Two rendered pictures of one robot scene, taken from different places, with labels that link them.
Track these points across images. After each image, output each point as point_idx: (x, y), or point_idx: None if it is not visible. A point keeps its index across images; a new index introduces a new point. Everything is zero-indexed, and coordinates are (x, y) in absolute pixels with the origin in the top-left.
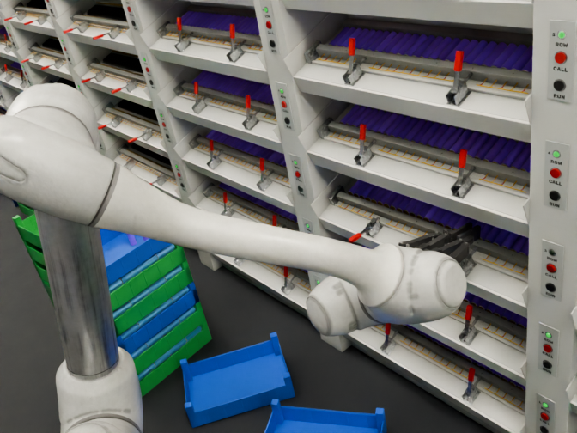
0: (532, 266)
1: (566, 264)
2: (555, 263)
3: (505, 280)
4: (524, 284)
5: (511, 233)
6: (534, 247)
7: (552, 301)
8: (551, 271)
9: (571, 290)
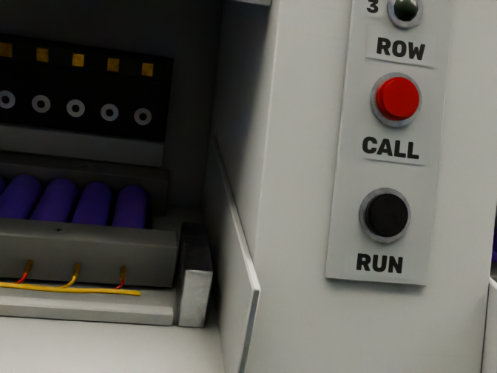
0: (292, 126)
1: (459, 61)
2: (418, 66)
3: (51, 337)
4: (149, 333)
5: (7, 192)
6: (310, 9)
7: (381, 308)
8: (405, 112)
9: (475, 203)
